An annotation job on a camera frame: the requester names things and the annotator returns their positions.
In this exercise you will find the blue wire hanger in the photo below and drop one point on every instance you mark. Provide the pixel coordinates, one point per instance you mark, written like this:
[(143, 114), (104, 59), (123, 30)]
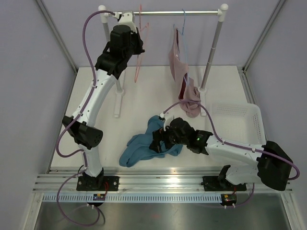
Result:
[(185, 46)]

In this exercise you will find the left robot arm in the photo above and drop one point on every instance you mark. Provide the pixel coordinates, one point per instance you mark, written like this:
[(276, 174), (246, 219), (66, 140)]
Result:
[(124, 42)]

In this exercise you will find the pink tank top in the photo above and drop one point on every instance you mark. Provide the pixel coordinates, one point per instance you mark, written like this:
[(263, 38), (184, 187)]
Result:
[(185, 90)]

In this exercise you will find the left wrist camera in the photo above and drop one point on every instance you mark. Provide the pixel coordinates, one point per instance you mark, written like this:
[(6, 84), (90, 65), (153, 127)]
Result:
[(127, 18)]

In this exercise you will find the white clothes rack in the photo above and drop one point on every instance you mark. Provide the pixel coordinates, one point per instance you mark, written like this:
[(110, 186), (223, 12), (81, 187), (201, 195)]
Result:
[(159, 42)]

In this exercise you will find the teal tank top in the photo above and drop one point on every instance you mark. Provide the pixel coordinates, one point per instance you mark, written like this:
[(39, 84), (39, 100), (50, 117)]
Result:
[(137, 148)]

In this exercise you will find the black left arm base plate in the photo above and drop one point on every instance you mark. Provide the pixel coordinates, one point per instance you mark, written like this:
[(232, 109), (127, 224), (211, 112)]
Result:
[(110, 183)]

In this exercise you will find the white plastic basket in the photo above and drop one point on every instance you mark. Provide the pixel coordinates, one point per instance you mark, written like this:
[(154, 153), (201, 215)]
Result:
[(238, 123)]

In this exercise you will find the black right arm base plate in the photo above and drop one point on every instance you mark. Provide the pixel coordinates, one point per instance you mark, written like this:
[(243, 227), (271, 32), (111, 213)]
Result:
[(214, 184)]

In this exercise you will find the white slotted cable duct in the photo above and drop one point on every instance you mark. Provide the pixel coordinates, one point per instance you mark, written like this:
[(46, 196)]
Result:
[(134, 198)]

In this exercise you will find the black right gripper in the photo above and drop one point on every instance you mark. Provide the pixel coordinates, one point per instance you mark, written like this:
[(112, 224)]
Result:
[(159, 135)]

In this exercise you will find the pink wire hanger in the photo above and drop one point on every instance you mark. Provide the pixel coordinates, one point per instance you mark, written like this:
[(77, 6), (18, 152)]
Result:
[(141, 44)]

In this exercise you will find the aluminium frame post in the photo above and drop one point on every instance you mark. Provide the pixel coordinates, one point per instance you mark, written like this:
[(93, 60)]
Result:
[(52, 26), (243, 71)]

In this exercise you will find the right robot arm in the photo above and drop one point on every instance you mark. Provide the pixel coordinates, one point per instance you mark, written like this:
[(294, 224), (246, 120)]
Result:
[(266, 163)]

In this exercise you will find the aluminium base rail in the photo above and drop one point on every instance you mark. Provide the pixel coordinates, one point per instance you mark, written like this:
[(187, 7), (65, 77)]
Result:
[(168, 180)]

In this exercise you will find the aluminium frame post right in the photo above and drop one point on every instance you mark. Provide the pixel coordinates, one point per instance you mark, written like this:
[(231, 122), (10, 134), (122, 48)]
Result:
[(243, 71)]

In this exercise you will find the aluminium frame post left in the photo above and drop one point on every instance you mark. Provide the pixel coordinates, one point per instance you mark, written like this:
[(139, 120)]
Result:
[(52, 26)]

